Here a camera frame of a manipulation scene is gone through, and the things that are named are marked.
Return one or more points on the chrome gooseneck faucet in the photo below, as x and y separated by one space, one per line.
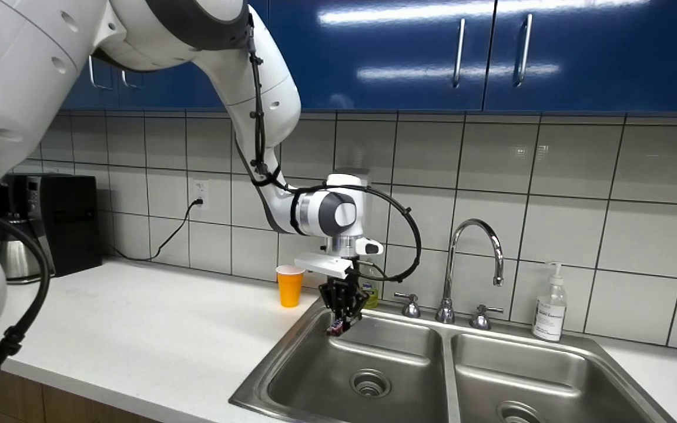
449 274

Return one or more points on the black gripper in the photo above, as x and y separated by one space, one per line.
341 292

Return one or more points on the coffee maker with steel carafe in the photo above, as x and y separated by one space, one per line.
16 260

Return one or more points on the stainless steel double sink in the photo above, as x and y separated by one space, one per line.
316 377

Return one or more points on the blue cabinet door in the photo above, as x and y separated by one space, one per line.
611 56
393 56
166 91
80 94

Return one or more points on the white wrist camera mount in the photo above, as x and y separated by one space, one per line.
328 266

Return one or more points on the white wall power outlet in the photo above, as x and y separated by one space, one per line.
199 192

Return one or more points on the clear pump soap bottle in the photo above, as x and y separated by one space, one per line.
550 314

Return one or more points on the black box appliance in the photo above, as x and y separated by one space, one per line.
72 227

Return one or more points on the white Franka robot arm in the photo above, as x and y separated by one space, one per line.
9 79

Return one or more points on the green dish soap bottle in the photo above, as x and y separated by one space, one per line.
374 299

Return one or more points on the wooden counter base cabinet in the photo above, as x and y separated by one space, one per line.
40 403

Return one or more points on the orange plastic cup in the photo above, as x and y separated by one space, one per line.
290 289

